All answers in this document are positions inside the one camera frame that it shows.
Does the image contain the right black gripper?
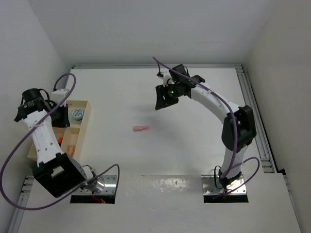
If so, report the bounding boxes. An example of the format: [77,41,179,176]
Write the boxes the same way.
[156,83,182,110]

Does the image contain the pastel pink correction tape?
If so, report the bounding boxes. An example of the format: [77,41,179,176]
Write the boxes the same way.
[133,125,150,132]

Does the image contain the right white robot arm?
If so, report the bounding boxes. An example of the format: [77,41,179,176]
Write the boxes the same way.
[155,64,257,188]

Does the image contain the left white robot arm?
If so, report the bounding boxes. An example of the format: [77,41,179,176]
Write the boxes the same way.
[15,88,96,198]

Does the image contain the wooden divided tray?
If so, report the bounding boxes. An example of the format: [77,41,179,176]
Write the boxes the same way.
[24,100,91,164]

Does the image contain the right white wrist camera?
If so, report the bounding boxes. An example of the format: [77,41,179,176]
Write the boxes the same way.
[157,72,174,87]

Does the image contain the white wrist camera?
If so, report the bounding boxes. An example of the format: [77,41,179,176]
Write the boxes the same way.
[157,72,174,87]
[50,89,69,104]

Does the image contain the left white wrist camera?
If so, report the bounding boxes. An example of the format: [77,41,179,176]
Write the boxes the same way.
[50,89,69,104]

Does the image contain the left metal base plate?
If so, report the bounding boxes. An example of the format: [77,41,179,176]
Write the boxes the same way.
[73,175,117,196]

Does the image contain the metal base plate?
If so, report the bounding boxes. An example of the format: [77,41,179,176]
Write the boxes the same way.
[201,175,247,196]
[73,175,117,196]

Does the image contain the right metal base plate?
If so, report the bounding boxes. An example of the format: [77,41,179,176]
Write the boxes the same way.
[201,175,247,196]

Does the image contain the aluminium frame rail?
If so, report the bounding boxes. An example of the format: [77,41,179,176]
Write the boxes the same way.
[71,64,277,173]

